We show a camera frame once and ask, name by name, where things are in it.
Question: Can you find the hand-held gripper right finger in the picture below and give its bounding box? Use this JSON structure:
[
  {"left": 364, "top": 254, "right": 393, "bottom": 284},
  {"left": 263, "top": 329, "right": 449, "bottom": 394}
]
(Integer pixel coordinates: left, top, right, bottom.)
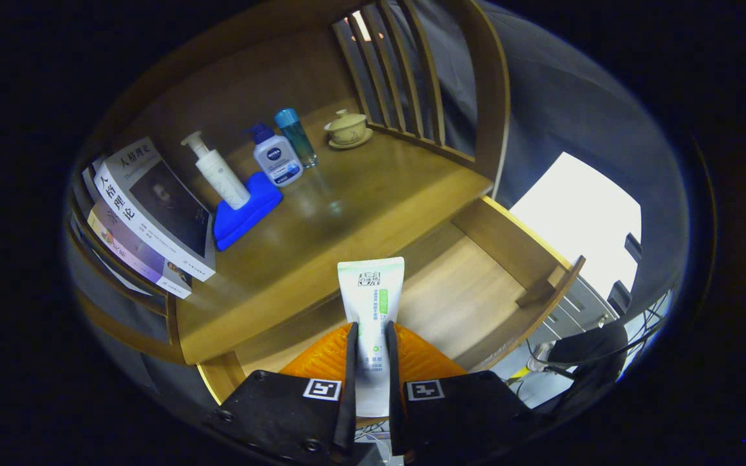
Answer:
[{"left": 384, "top": 320, "right": 545, "bottom": 465}]

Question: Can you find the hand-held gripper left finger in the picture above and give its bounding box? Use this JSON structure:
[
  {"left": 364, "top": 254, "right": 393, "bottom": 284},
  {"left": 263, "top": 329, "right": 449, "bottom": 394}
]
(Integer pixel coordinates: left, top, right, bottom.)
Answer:
[{"left": 201, "top": 322, "right": 359, "bottom": 466}]

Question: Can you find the white green cleanser tube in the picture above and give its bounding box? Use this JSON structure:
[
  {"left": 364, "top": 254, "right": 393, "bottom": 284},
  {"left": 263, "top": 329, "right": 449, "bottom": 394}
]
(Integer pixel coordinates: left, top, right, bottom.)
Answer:
[{"left": 337, "top": 257, "right": 405, "bottom": 418}]

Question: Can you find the wooden drawer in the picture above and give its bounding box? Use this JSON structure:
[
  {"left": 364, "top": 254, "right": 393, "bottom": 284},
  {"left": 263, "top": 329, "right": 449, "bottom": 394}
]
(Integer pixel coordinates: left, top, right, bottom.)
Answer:
[{"left": 197, "top": 196, "right": 586, "bottom": 428}]

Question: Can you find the wooden countertop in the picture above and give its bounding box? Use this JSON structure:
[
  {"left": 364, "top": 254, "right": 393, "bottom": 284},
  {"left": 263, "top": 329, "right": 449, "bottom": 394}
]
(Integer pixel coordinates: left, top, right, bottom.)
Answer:
[{"left": 175, "top": 97, "right": 493, "bottom": 366}]

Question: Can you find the wooden cabinet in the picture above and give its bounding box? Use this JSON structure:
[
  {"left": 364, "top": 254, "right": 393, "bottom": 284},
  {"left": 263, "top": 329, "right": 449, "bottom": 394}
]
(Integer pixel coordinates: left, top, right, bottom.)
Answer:
[{"left": 65, "top": 0, "right": 511, "bottom": 402}]

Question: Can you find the blue folded towel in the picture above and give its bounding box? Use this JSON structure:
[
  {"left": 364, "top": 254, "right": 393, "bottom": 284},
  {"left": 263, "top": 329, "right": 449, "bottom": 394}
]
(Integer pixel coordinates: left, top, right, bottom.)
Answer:
[{"left": 212, "top": 171, "right": 283, "bottom": 252}]

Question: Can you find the black rounded object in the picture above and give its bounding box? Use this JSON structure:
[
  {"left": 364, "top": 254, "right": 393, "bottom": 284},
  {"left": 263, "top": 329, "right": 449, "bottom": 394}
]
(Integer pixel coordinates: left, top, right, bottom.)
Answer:
[{"left": 528, "top": 320, "right": 672, "bottom": 415}]

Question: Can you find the white bottle blue pump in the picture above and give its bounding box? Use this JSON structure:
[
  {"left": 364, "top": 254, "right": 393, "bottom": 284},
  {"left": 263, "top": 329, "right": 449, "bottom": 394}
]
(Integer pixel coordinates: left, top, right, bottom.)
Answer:
[{"left": 248, "top": 122, "right": 304, "bottom": 188}]

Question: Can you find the purple book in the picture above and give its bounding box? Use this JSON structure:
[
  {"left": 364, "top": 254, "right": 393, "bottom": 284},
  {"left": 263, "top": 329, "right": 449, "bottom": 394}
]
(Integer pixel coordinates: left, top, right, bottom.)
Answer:
[{"left": 87, "top": 202, "right": 192, "bottom": 300}]

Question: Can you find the beige lidded teacup with saucer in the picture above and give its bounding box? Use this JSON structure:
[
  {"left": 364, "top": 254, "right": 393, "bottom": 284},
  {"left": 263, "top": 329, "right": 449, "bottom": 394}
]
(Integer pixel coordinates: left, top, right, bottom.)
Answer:
[{"left": 323, "top": 109, "right": 374, "bottom": 151}]

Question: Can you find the clear bottle teal cap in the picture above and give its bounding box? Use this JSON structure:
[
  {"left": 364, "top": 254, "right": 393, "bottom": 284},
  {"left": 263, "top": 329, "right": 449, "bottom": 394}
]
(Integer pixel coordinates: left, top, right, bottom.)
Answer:
[{"left": 274, "top": 107, "right": 319, "bottom": 169}]

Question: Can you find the thick white book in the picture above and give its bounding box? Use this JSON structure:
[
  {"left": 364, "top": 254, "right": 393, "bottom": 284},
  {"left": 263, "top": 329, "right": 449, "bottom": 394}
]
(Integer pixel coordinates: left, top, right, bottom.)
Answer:
[{"left": 95, "top": 137, "right": 217, "bottom": 282}]

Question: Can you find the black backdrop cloth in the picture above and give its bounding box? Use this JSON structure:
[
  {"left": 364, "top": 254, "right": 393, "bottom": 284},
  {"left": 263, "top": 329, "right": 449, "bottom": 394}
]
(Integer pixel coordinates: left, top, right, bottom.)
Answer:
[{"left": 65, "top": 0, "right": 694, "bottom": 421}]

